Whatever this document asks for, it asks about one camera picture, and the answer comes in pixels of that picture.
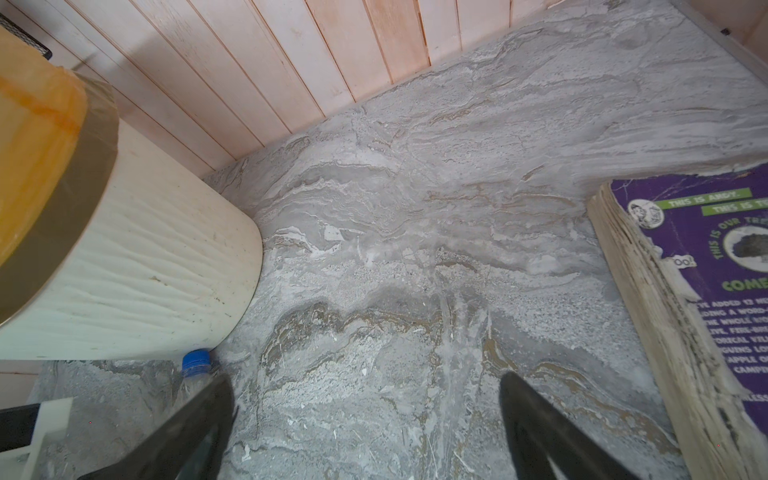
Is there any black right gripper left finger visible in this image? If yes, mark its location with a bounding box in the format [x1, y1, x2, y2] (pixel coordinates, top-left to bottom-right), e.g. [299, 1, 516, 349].
[83, 375, 236, 479]

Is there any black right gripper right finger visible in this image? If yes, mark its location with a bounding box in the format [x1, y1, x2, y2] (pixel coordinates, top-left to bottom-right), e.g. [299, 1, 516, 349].
[499, 372, 636, 479]

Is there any cream waste bin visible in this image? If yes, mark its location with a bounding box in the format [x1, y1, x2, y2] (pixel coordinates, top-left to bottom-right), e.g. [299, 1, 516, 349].
[1, 124, 263, 361]

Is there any crushed bottle blue label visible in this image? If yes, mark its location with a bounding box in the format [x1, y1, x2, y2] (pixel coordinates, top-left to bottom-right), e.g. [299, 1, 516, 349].
[170, 349, 218, 414]

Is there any purple paperback book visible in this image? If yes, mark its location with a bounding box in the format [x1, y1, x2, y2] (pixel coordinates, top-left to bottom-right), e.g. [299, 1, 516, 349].
[587, 162, 767, 479]

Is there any black wire mesh basket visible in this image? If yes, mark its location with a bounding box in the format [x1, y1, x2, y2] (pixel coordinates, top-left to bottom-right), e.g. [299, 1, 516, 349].
[0, 14, 53, 60]

